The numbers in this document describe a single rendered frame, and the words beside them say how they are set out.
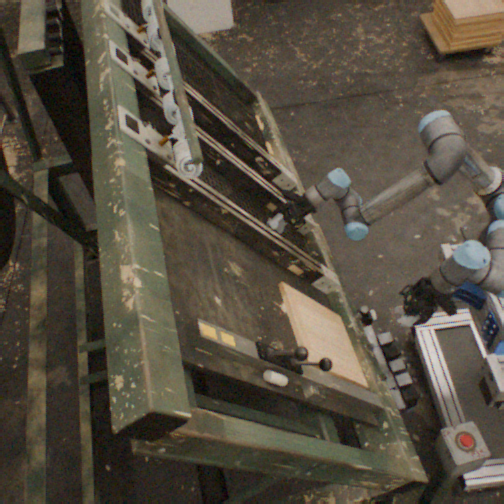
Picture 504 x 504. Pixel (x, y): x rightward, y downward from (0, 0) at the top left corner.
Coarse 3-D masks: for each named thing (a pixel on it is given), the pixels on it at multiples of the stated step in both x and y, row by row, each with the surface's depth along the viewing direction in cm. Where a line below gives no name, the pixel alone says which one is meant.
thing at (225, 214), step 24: (120, 120) 136; (144, 144) 139; (168, 144) 151; (168, 168) 151; (168, 192) 157; (192, 192) 159; (216, 192) 169; (216, 216) 170; (240, 216) 174; (264, 240) 185; (288, 264) 199; (312, 264) 205
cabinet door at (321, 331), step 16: (288, 288) 187; (288, 304) 180; (304, 304) 190; (320, 304) 203; (304, 320) 183; (320, 320) 195; (336, 320) 208; (304, 336) 174; (320, 336) 186; (336, 336) 199; (320, 352) 178; (336, 352) 190; (352, 352) 202; (336, 368) 181; (352, 368) 192
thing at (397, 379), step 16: (368, 320) 228; (368, 336) 224; (384, 336) 220; (384, 352) 216; (400, 352) 219; (384, 368) 214; (400, 368) 211; (400, 384) 207; (400, 400) 206; (416, 400) 205
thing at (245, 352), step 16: (192, 336) 124; (208, 336) 125; (240, 336) 137; (224, 352) 131; (240, 352) 133; (256, 352) 138; (256, 368) 141; (272, 368) 144; (304, 368) 156; (304, 384) 157; (320, 384) 160; (336, 384) 168; (352, 384) 178; (352, 400) 176; (368, 400) 181
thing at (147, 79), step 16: (112, 48) 158; (144, 80) 164; (144, 96) 169; (144, 112) 173; (160, 112) 175; (176, 112) 181; (160, 128) 179; (208, 144) 189; (208, 160) 195; (224, 160) 197; (224, 176) 203; (240, 176) 205; (256, 176) 212; (256, 192) 214; (272, 192) 217
